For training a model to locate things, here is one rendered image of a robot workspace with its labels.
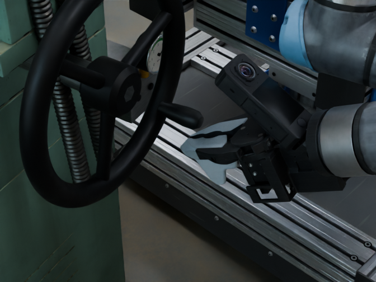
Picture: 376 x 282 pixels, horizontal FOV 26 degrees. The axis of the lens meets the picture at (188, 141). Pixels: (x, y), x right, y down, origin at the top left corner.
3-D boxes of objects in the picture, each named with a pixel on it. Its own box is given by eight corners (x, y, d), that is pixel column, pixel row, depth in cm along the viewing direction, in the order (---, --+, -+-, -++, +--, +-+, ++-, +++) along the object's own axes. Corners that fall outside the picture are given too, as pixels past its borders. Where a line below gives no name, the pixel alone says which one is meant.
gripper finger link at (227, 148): (193, 167, 94) (253, 162, 88) (188, 156, 94) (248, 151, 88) (214, 144, 97) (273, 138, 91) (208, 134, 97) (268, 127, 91)
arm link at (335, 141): (342, 128, 80) (374, 85, 85) (304, 132, 83) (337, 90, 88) (369, 189, 82) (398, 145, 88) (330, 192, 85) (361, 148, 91)
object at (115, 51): (133, 125, 128) (130, 84, 123) (71, 99, 133) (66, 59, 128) (162, 97, 134) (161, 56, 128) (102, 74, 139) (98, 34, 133)
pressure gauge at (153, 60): (149, 92, 123) (147, 47, 118) (128, 84, 125) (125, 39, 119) (171, 71, 127) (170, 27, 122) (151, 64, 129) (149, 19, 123)
